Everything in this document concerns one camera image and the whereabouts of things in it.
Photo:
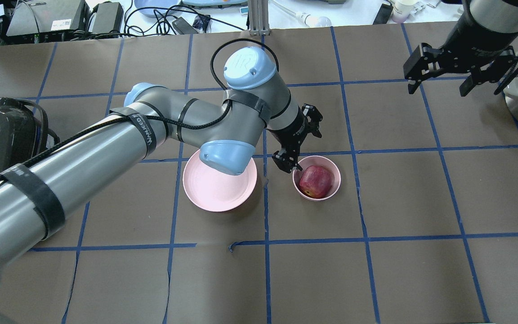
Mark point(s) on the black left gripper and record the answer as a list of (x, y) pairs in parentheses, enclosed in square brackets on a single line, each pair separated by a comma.
[(293, 134)]

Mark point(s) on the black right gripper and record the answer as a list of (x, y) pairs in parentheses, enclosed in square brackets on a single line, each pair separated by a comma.
[(474, 50)]

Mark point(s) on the red apple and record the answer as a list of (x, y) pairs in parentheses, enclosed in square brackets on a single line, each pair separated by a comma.
[(316, 182)]

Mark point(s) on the pink bowl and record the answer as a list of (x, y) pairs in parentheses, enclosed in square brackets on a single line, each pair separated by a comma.
[(319, 161)]

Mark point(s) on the pink plate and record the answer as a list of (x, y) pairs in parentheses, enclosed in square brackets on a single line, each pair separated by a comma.
[(215, 191)]

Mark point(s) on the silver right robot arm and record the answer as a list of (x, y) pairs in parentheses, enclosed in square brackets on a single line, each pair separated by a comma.
[(479, 45)]

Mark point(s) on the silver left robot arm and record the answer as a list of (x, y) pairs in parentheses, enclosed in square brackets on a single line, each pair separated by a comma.
[(37, 196)]

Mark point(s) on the blue plate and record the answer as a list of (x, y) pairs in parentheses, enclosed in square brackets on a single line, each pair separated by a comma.
[(148, 7)]

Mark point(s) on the purple white cup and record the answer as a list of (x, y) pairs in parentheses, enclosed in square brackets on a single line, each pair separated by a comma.
[(403, 10)]

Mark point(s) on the black power adapter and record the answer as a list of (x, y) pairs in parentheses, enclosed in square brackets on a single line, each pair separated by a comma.
[(107, 17)]

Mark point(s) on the black rice cooker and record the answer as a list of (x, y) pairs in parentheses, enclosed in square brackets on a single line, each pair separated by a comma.
[(24, 131)]

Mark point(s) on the black computer case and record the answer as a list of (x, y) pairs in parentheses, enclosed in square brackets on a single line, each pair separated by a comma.
[(40, 21)]

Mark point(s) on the aluminium frame post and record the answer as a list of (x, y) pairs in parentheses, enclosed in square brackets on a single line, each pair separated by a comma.
[(258, 17)]

